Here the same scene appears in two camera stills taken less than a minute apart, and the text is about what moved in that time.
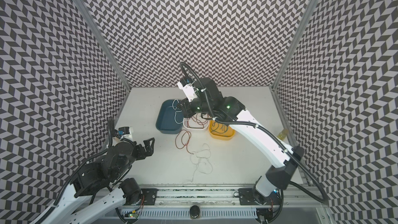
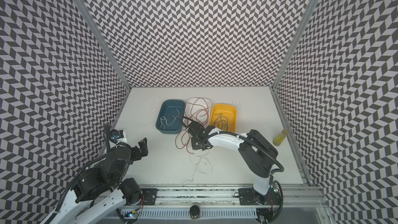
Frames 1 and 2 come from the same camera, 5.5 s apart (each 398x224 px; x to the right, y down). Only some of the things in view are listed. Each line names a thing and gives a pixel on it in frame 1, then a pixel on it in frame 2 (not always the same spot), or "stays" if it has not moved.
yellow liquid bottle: (282, 134) stays
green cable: (226, 127) stays
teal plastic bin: (169, 120) stays
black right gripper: (189, 110) -> (197, 132)
